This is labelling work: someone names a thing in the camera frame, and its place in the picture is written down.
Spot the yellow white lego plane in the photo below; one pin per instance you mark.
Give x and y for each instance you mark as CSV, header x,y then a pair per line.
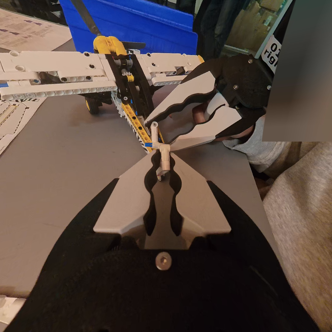
x,y
64,62

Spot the person's right hand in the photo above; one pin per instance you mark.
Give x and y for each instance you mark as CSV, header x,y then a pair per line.
x,y
199,112

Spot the pile of white lego pieces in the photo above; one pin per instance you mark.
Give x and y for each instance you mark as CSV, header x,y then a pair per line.
x,y
10,306

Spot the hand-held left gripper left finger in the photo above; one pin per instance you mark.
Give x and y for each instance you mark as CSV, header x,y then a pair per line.
x,y
124,205

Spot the blue plastic bin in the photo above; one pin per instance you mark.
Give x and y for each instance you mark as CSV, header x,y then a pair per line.
x,y
155,26

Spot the zebra striped sticker sheet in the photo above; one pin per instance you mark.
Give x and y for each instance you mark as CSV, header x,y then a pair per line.
x,y
15,122

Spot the person's right forearm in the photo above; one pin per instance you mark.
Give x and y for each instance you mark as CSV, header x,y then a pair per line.
x,y
259,153

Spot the paper sheet in plastic sleeve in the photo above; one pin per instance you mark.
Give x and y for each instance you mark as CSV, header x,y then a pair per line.
x,y
31,28

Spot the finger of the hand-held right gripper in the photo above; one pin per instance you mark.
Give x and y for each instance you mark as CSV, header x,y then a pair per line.
x,y
220,122
186,90

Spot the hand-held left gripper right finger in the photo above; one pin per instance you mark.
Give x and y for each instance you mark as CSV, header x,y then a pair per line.
x,y
199,205

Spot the white lego link assembly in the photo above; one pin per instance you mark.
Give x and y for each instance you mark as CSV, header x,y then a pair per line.
x,y
165,158

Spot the stack of cardboard boxes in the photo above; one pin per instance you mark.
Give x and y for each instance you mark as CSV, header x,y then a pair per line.
x,y
249,23

